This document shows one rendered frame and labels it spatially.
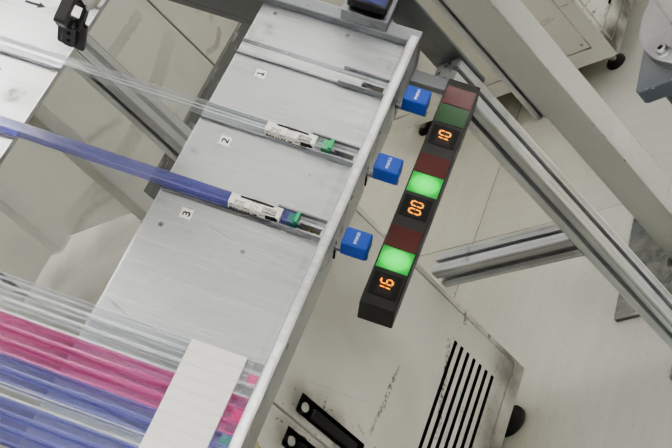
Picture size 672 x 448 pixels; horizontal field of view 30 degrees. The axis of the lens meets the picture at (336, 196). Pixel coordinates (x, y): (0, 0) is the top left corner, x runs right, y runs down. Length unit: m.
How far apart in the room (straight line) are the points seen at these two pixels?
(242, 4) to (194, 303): 0.45
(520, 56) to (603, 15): 0.72
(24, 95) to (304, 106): 0.32
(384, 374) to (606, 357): 0.43
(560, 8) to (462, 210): 0.46
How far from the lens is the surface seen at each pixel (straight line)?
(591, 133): 1.92
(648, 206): 2.02
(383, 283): 1.33
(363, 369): 1.79
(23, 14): 1.57
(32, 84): 1.49
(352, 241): 1.33
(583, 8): 2.48
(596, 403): 2.03
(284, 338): 1.25
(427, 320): 1.90
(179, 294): 1.31
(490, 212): 2.54
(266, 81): 1.48
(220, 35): 4.05
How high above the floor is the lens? 1.33
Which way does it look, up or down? 26 degrees down
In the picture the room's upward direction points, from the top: 46 degrees counter-clockwise
